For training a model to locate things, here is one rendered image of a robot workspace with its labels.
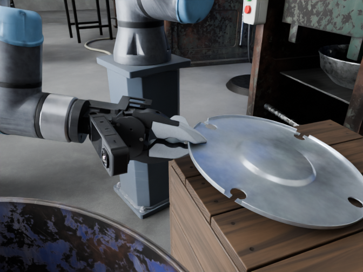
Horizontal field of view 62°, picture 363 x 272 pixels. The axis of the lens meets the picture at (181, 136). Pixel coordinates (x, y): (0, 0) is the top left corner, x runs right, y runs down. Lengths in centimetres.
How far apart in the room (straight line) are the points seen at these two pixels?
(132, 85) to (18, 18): 34
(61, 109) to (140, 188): 48
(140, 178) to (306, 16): 72
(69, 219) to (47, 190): 87
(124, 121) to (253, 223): 24
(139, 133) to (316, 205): 27
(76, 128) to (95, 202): 57
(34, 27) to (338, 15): 79
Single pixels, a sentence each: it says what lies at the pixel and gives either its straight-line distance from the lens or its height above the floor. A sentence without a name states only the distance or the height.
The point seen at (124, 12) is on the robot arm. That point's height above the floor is 57.
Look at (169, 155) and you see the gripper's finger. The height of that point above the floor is 39.
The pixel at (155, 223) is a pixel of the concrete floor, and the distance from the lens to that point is 93.
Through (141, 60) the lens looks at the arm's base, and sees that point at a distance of 76.
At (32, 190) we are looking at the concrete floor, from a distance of 116.
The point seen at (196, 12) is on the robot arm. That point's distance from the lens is 66.
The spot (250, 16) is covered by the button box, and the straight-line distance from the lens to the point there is 116.
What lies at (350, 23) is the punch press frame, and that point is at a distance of 98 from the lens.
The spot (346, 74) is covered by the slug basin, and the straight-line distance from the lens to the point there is 111.
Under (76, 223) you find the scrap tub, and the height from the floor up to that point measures 47.
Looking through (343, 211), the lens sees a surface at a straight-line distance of 47.
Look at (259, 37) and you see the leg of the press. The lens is 121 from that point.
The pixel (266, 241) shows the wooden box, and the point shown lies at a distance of 41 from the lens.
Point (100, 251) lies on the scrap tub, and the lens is 27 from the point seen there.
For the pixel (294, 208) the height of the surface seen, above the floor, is 38.
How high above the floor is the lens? 64
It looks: 28 degrees down
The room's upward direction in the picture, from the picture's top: straight up
